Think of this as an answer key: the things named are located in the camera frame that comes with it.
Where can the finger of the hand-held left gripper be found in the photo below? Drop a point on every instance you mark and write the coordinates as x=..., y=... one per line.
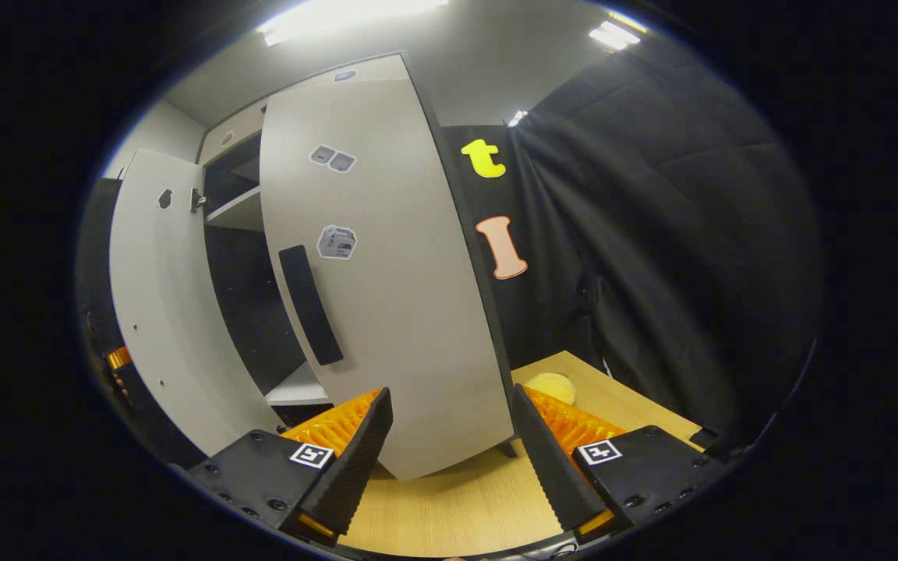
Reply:
x=118, y=359

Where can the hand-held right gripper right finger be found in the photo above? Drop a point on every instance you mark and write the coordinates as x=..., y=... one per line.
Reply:
x=546, y=467

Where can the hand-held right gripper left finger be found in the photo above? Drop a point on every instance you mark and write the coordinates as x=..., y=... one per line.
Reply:
x=355, y=467

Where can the white shoe cabinet door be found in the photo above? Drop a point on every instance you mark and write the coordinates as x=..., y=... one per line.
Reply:
x=168, y=312
x=402, y=312

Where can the white shoe cabinet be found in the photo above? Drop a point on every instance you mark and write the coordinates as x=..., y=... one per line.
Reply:
x=246, y=296

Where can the metal door hinge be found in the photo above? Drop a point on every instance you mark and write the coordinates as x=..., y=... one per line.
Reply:
x=197, y=200

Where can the yellow plush ball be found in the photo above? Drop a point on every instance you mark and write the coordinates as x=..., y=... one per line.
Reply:
x=552, y=388

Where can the long ceiling light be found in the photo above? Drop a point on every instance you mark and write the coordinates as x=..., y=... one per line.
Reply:
x=340, y=15

